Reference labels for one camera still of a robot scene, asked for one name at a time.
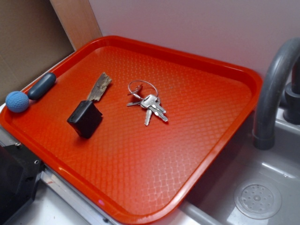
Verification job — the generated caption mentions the grey plastic sink basin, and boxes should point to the grey plastic sink basin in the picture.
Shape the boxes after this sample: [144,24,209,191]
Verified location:
[180,116,300,225]

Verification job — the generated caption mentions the brown cardboard panel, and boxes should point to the brown cardboard panel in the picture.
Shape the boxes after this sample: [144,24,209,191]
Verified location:
[0,0,74,103]

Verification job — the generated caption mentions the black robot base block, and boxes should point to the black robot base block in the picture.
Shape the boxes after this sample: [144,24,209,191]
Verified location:
[0,143,44,225]

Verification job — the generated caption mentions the blue textured ball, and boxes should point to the blue textured ball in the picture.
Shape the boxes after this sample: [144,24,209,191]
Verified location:
[5,91,30,113]

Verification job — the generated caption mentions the grey curved faucet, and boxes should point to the grey curved faucet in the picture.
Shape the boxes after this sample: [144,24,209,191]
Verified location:
[252,37,300,150]

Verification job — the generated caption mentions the black square block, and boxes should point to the black square block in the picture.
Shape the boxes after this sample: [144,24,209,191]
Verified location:
[67,100,103,139]

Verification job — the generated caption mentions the light wooden board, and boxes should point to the light wooden board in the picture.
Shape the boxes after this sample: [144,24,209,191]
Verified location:
[50,0,103,50]

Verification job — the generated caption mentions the silver keys on ring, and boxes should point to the silver keys on ring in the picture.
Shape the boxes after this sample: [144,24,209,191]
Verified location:
[127,80,168,126]

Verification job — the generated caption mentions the weathered wood piece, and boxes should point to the weathered wood piece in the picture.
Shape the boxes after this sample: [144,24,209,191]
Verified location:
[87,72,112,102]

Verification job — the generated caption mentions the red plastic tray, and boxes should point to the red plastic tray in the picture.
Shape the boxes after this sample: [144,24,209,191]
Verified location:
[0,36,262,225]

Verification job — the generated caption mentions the round sink drain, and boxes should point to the round sink drain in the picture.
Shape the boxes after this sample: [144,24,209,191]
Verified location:
[234,179,282,220]

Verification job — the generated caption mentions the dark blue capsule object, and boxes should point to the dark blue capsule object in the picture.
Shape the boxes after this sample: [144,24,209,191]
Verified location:
[27,73,56,100]

